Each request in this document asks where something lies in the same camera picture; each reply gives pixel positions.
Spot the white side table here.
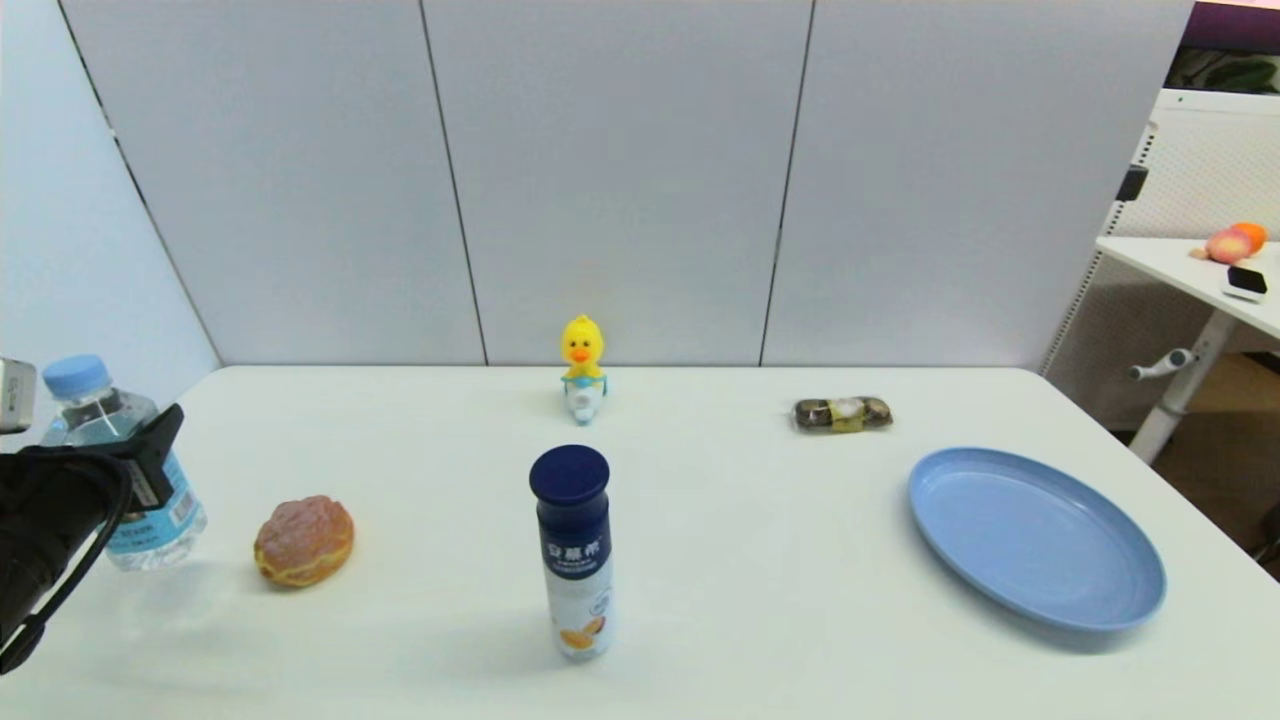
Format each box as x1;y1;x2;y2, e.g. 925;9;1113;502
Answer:
1096;236;1280;466

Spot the pink peach toy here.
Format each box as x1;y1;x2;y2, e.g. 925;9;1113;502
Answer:
1189;227;1255;265

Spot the green plant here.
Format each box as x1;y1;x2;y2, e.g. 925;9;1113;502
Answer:
1166;46;1280;95

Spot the brown bread bun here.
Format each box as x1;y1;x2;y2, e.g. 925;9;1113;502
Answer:
252;495;355;589

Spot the blue oval plate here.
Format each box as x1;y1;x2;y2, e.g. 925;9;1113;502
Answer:
907;446;1168;633

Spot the clear water bottle blue cap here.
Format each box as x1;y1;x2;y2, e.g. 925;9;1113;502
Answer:
40;353;209;573

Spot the white pegboard panel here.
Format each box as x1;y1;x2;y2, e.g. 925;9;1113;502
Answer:
1040;88;1280;403

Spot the yogurt bottle navy cap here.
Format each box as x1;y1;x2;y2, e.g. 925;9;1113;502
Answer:
529;445;615;661

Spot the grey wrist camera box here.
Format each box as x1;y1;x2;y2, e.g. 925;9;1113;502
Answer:
0;358;38;434

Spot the wrapped dark snack pack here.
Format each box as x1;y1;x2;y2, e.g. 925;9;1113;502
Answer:
794;397;894;434

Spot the small black white device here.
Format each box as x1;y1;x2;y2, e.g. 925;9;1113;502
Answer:
1221;264;1269;303

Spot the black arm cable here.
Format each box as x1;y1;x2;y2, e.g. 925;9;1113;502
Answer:
0;447;138;676

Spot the grey table crank handle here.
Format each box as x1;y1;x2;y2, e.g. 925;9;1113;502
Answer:
1129;348;1198;382

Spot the yellow duck toy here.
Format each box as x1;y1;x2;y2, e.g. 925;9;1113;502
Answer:
559;315;609;426

